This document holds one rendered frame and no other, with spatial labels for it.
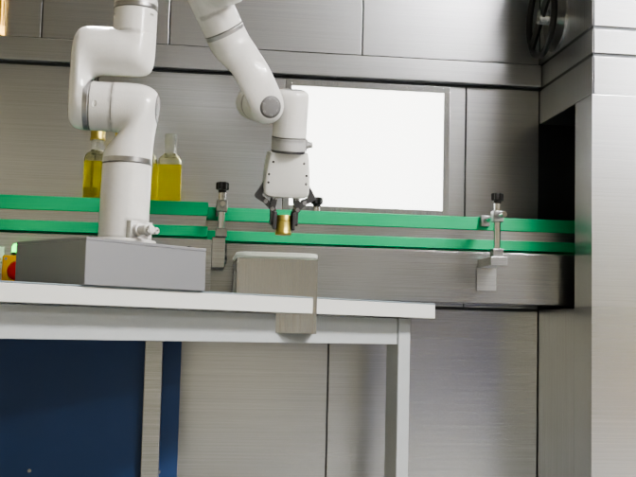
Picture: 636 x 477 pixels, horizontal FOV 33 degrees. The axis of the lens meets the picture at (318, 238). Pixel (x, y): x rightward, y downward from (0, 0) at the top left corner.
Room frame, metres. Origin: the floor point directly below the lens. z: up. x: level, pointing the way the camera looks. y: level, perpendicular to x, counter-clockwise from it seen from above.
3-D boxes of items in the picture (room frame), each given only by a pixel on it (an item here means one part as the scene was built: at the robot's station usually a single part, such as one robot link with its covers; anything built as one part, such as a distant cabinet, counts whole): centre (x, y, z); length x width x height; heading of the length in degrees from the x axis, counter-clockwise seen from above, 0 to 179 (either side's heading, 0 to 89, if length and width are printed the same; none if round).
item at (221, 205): (2.43, 0.22, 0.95); 0.17 x 0.03 x 0.12; 7
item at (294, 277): (2.38, 0.10, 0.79); 0.27 x 0.17 x 0.08; 7
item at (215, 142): (2.71, 0.11, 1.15); 0.90 x 0.03 x 0.34; 97
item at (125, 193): (2.04, 0.36, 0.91); 0.16 x 0.13 x 0.15; 52
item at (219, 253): (2.45, 0.23, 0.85); 0.09 x 0.04 x 0.07; 7
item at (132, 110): (2.05, 0.38, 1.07); 0.13 x 0.10 x 0.16; 94
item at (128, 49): (2.05, 0.41, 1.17); 0.16 x 0.10 x 0.24; 94
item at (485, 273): (2.51, -0.41, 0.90); 0.17 x 0.05 x 0.23; 7
